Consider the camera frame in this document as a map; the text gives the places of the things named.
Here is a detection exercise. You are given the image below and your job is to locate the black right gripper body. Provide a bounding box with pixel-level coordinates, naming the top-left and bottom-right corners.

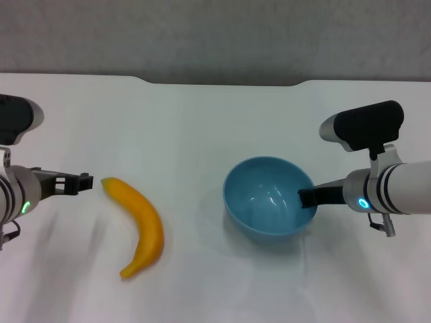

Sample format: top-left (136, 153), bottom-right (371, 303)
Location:
top-left (325, 179), bottom-right (347, 206)

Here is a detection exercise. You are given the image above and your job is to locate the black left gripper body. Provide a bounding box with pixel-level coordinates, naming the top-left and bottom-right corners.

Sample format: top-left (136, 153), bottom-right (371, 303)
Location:
top-left (32, 168), bottom-right (67, 199)

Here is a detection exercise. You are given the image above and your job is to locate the blue plastic bowl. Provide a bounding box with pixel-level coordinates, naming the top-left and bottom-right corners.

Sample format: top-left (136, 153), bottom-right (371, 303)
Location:
top-left (222, 155), bottom-right (318, 246)

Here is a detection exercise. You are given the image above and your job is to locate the yellow banana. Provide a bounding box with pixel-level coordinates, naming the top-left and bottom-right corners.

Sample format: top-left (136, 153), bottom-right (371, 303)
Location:
top-left (100, 176), bottom-right (165, 279)

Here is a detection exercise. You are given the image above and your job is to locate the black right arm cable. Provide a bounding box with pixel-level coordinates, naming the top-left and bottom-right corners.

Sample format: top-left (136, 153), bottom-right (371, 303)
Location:
top-left (367, 212), bottom-right (387, 231)

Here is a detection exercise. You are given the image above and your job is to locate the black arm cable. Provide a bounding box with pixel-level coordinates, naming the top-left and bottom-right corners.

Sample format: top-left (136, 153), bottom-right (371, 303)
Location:
top-left (367, 212), bottom-right (387, 231)
top-left (0, 220), bottom-right (22, 250)

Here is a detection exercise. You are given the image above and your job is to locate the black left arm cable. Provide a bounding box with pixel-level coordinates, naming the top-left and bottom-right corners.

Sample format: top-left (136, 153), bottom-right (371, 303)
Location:
top-left (0, 220), bottom-right (22, 250)

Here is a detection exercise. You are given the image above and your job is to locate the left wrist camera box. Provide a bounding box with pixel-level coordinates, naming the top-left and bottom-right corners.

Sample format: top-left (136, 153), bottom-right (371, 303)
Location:
top-left (0, 94), bottom-right (45, 146)

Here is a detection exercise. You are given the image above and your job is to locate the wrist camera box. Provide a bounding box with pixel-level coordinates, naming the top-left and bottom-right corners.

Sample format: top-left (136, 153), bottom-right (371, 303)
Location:
top-left (319, 100), bottom-right (405, 161)
top-left (0, 94), bottom-right (45, 146)

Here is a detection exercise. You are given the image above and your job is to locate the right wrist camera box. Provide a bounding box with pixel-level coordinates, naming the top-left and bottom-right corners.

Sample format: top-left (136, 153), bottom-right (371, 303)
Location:
top-left (319, 100), bottom-right (405, 161)

